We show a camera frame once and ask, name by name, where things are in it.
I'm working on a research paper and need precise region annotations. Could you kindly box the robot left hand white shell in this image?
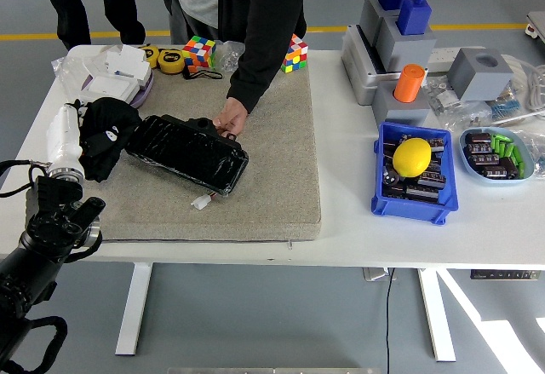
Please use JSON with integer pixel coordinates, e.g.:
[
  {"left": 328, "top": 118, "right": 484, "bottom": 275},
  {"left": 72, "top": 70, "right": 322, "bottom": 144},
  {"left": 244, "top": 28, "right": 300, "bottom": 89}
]
[{"left": 44, "top": 99, "right": 124, "bottom": 173}]

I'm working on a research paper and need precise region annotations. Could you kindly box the person's hand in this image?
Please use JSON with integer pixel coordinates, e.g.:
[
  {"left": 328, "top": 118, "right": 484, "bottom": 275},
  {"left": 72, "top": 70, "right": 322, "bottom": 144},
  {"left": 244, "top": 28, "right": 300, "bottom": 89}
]
[{"left": 211, "top": 96, "right": 249, "bottom": 139}]

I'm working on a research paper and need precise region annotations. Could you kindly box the black rag with red tag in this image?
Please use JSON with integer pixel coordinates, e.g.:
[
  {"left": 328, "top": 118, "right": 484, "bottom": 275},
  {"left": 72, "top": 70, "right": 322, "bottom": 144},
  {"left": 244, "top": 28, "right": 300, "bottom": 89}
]
[{"left": 77, "top": 96, "right": 144, "bottom": 183}]

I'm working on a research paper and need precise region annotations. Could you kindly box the black glossy panel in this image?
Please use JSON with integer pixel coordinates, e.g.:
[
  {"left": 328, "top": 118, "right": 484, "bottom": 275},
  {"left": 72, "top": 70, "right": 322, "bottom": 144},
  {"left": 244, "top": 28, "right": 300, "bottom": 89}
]
[{"left": 123, "top": 113, "right": 250, "bottom": 198}]

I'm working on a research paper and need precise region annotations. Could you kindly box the black desk control panel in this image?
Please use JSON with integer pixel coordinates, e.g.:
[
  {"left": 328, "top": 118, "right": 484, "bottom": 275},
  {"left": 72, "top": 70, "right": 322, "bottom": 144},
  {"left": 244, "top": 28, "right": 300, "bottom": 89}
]
[{"left": 469, "top": 269, "right": 542, "bottom": 281}]

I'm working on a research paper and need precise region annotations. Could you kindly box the clear bag of metal parts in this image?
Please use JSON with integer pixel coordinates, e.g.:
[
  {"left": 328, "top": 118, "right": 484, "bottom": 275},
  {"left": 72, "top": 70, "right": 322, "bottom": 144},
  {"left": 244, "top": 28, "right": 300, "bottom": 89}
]
[{"left": 212, "top": 40, "right": 246, "bottom": 72}]

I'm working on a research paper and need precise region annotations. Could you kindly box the clear empty plastic bag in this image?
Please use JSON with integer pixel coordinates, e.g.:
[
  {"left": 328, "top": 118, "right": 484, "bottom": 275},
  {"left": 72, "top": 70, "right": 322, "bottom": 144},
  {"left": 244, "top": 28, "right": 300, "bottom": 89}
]
[{"left": 50, "top": 45, "right": 107, "bottom": 109}]

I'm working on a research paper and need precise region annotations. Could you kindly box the multicolour puzzle cube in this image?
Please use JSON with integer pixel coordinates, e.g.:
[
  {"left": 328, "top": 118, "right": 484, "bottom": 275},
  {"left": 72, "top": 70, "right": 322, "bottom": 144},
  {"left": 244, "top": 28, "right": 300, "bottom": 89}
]
[
  {"left": 280, "top": 33, "right": 309, "bottom": 74},
  {"left": 181, "top": 35, "right": 217, "bottom": 73}
]

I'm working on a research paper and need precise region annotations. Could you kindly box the yellow tape measure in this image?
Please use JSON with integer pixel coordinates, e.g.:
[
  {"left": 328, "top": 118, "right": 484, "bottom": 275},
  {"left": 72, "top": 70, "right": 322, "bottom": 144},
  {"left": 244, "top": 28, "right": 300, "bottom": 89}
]
[
  {"left": 138, "top": 43, "right": 161, "bottom": 69},
  {"left": 156, "top": 49, "right": 186, "bottom": 75}
]

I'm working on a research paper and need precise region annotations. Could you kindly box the purple tray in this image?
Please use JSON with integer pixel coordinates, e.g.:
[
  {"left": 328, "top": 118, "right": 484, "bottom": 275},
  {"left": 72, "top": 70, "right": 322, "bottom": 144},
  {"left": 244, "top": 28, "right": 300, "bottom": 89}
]
[{"left": 79, "top": 66, "right": 155, "bottom": 110}]

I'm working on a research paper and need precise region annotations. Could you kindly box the grey-brown mat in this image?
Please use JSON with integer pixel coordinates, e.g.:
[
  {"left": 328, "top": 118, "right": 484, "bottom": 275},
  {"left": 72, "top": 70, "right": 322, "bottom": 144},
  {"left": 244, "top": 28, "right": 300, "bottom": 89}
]
[{"left": 25, "top": 66, "right": 323, "bottom": 244}]

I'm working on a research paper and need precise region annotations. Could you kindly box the white open cardboard box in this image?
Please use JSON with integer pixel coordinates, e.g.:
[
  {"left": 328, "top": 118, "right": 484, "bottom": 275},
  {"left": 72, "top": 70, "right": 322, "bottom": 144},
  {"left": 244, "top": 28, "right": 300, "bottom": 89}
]
[{"left": 83, "top": 44, "right": 152, "bottom": 83}]

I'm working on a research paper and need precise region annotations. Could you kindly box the person standing behind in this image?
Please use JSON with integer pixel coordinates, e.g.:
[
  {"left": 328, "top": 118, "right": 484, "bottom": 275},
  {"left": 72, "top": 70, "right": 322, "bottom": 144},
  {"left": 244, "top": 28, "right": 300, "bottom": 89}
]
[{"left": 37, "top": 0, "right": 146, "bottom": 51}]

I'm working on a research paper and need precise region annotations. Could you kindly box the grey holder block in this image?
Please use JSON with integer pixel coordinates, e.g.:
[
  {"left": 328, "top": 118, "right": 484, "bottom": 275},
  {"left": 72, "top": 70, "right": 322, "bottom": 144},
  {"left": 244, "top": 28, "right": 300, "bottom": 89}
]
[
  {"left": 374, "top": 15, "right": 438, "bottom": 73},
  {"left": 359, "top": 0, "right": 401, "bottom": 47},
  {"left": 371, "top": 80, "right": 432, "bottom": 127}
]

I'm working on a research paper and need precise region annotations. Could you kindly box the orange cylinder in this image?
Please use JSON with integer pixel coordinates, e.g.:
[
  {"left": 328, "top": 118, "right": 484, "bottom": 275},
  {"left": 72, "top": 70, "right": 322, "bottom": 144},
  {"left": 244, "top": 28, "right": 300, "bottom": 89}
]
[{"left": 393, "top": 63, "right": 427, "bottom": 104}]

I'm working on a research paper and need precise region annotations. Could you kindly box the yellow lemon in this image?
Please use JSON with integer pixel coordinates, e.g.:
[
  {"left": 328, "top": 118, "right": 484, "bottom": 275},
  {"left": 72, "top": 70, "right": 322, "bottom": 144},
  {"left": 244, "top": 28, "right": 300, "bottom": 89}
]
[{"left": 392, "top": 137, "right": 433, "bottom": 178}]

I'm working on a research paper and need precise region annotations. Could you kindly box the white table leg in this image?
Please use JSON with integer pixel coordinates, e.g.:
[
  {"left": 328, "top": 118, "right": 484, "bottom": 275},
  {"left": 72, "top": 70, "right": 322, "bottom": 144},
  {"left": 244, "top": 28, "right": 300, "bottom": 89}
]
[
  {"left": 416, "top": 268, "right": 456, "bottom": 363},
  {"left": 114, "top": 262, "right": 153, "bottom": 357}
]

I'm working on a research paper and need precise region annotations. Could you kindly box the blue plastic bin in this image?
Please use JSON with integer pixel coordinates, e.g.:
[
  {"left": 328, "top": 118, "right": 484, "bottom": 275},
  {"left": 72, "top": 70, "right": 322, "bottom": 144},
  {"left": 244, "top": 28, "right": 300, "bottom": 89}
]
[{"left": 370, "top": 121, "right": 460, "bottom": 226}]

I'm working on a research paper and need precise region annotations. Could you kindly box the clear bag of small parts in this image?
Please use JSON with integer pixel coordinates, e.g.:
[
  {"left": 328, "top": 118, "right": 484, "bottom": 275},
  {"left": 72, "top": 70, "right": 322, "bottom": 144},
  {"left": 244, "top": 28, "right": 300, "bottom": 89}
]
[{"left": 423, "top": 73, "right": 495, "bottom": 132}]

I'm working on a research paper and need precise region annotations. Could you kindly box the silver box under table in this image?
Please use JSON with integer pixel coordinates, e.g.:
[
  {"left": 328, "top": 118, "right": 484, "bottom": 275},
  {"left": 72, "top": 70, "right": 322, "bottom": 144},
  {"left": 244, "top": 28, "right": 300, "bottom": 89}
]
[{"left": 362, "top": 266, "right": 398, "bottom": 283}]

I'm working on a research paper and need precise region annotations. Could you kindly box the white power strip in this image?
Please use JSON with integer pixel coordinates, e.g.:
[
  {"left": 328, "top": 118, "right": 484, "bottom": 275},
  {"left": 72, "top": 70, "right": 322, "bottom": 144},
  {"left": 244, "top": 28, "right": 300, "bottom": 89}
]
[{"left": 425, "top": 45, "right": 486, "bottom": 72}]

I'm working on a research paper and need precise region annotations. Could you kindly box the light blue dish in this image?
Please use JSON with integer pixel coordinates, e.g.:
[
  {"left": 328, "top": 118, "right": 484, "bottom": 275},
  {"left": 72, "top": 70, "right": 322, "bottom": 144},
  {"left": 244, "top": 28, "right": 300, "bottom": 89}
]
[{"left": 458, "top": 126, "right": 536, "bottom": 186}]

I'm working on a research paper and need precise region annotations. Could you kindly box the grey block with round hole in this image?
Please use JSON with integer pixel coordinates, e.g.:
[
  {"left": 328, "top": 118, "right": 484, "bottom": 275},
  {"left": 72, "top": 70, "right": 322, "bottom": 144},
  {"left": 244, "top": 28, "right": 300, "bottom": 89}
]
[{"left": 445, "top": 47, "right": 515, "bottom": 102}]

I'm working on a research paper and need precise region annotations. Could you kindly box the blue resistor bundle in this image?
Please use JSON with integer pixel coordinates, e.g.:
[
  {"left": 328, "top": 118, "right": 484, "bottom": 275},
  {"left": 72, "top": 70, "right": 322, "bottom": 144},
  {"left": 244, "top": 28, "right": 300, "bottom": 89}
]
[{"left": 489, "top": 92, "right": 525, "bottom": 122}]

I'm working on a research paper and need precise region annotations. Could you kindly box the thin white rod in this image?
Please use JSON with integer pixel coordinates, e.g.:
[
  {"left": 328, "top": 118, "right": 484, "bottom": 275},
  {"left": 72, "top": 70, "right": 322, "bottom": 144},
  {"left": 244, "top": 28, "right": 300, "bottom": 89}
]
[{"left": 496, "top": 109, "right": 545, "bottom": 126}]

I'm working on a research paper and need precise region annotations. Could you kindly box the clear crumpled plastic bag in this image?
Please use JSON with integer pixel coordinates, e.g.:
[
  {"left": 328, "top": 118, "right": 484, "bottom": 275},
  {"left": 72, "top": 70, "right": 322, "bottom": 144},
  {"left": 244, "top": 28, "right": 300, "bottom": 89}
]
[{"left": 519, "top": 129, "right": 545, "bottom": 179}]

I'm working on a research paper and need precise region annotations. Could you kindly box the black wrist strap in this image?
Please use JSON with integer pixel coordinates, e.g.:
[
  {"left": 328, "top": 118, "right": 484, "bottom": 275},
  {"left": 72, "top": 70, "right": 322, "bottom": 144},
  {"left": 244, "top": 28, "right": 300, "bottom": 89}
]
[{"left": 182, "top": 66, "right": 224, "bottom": 81}]

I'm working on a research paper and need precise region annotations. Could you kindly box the white flat switch box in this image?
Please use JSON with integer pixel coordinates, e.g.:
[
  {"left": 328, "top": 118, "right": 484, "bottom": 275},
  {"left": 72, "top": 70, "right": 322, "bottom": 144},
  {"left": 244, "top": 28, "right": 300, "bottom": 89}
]
[{"left": 79, "top": 73, "right": 141, "bottom": 105}]

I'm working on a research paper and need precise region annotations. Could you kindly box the white wire connector plug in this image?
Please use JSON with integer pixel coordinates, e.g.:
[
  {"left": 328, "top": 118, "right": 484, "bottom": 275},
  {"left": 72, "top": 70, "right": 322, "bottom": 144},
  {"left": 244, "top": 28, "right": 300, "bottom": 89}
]
[{"left": 190, "top": 193, "right": 215, "bottom": 212}]

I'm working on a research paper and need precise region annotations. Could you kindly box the light grey enclosure box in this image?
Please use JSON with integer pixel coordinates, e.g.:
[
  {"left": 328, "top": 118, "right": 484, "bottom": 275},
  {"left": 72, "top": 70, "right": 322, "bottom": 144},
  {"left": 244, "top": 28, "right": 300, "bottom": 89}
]
[{"left": 340, "top": 24, "right": 404, "bottom": 106}]

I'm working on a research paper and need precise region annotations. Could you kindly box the black power cable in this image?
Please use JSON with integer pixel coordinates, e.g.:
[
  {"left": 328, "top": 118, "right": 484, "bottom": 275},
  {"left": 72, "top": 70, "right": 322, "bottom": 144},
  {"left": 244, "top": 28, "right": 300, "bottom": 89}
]
[{"left": 384, "top": 267, "right": 395, "bottom": 374}]

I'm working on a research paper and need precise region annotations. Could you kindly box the white coiled cable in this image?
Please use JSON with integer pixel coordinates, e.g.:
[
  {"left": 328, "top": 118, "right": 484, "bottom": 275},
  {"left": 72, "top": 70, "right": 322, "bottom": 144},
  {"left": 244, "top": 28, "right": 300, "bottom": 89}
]
[{"left": 502, "top": 54, "right": 545, "bottom": 113}]

